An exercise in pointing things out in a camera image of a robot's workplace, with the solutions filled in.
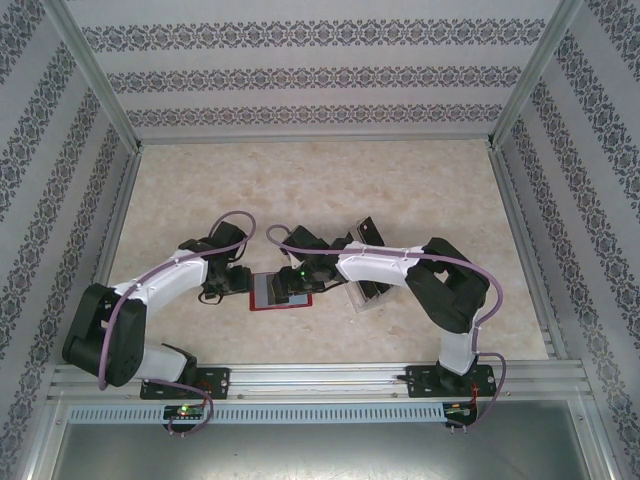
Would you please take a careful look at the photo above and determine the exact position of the clear acrylic card stand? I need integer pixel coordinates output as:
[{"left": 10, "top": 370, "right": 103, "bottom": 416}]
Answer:
[{"left": 343, "top": 217, "right": 390, "bottom": 315}]

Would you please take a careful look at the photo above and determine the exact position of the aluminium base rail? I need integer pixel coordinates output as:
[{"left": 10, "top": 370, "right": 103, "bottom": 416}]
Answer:
[{"left": 48, "top": 363, "right": 587, "bottom": 401}]

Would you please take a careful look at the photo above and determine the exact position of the slotted grey cable duct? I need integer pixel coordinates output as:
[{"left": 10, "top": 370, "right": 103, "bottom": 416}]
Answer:
[{"left": 67, "top": 402, "right": 447, "bottom": 424}]

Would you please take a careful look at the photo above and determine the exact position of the aluminium table side rail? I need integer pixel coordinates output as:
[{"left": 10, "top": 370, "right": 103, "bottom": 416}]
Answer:
[
  {"left": 69, "top": 144, "right": 146, "bottom": 369},
  {"left": 487, "top": 142, "right": 570, "bottom": 361}
]

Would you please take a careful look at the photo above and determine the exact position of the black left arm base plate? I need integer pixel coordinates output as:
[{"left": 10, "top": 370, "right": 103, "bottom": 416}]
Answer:
[{"left": 138, "top": 366, "right": 232, "bottom": 402}]

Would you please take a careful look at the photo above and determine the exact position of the left green circuit board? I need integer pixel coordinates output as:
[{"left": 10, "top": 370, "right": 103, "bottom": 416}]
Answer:
[{"left": 163, "top": 404, "right": 207, "bottom": 421}]

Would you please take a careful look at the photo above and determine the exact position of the right green circuit board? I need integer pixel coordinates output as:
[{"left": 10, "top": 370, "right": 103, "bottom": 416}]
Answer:
[{"left": 445, "top": 401, "right": 480, "bottom": 419}]

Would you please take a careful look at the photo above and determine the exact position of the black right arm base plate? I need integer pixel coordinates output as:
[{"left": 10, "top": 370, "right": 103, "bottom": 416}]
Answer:
[{"left": 404, "top": 363, "right": 495, "bottom": 400}]

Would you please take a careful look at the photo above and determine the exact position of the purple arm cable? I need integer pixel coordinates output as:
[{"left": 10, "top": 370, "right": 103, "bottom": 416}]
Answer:
[
  {"left": 97, "top": 209, "right": 259, "bottom": 436},
  {"left": 266, "top": 223, "right": 512, "bottom": 435}
]

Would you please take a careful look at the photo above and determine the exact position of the aluminium table back rail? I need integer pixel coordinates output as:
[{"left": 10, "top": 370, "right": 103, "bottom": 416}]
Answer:
[{"left": 137, "top": 133, "right": 494, "bottom": 146}]

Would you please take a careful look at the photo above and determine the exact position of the aluminium frame post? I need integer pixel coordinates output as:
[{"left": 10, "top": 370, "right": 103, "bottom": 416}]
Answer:
[
  {"left": 485, "top": 0, "right": 585, "bottom": 151},
  {"left": 46, "top": 0, "right": 145, "bottom": 154}
]

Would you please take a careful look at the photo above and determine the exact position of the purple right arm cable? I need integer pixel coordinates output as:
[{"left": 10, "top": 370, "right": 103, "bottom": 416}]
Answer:
[{"left": 266, "top": 223, "right": 512, "bottom": 435}]

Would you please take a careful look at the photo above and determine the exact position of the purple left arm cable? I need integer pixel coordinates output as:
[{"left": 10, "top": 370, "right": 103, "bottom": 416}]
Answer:
[{"left": 97, "top": 209, "right": 259, "bottom": 436}]

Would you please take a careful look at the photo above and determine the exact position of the red leather card holder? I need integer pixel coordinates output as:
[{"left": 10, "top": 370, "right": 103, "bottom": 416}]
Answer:
[{"left": 248, "top": 272, "right": 314, "bottom": 312}]

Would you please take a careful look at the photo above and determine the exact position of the green circuit board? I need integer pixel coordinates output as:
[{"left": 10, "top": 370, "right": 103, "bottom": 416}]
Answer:
[
  {"left": 163, "top": 404, "right": 207, "bottom": 421},
  {"left": 445, "top": 401, "right": 480, "bottom": 419}
]

